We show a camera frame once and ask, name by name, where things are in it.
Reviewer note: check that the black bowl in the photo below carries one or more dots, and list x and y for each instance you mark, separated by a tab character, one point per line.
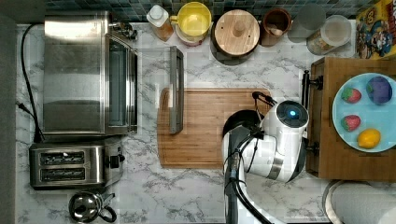
247	118

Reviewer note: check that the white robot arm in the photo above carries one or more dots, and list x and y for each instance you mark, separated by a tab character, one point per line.
271	146

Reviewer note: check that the wooden cutting board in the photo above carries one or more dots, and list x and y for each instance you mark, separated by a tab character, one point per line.
206	110

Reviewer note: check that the toaster oven glass door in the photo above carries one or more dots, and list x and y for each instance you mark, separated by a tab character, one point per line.
160	89

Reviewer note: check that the pink cup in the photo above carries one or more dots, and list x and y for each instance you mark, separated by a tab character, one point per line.
196	41

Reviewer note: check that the dark canister wooden lid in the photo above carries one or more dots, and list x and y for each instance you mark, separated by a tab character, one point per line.
234	36

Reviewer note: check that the yellow mug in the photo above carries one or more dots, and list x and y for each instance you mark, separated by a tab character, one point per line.
193	19

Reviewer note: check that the orange bottle white cap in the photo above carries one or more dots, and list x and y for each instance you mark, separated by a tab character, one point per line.
158	18

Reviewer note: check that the stainless steel toaster oven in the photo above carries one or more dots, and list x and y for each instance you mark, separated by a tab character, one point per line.
90	74

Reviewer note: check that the brown utensil holder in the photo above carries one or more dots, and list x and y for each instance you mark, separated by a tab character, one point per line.
275	23

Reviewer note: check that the wooden drawer box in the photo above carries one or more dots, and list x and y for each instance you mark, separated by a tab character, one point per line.
332	157

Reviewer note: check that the grey round lid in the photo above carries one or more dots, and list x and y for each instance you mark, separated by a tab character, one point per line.
308	20

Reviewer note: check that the stainless steel kettle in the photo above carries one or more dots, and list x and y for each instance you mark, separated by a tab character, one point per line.
86	207

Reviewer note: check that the toy strawberry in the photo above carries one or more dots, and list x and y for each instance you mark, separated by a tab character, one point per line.
351	95
351	122

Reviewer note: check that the glass jar with cereal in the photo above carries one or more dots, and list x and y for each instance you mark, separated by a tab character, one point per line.
335	32

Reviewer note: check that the toy orange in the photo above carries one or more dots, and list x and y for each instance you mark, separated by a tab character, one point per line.
369	138

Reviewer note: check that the purple toy eggplant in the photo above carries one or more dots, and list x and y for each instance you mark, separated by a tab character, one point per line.
379	90

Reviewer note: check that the light blue plate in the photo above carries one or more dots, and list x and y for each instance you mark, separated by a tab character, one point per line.
380	117

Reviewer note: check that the cereal box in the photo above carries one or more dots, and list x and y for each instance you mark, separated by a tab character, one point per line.
376	31

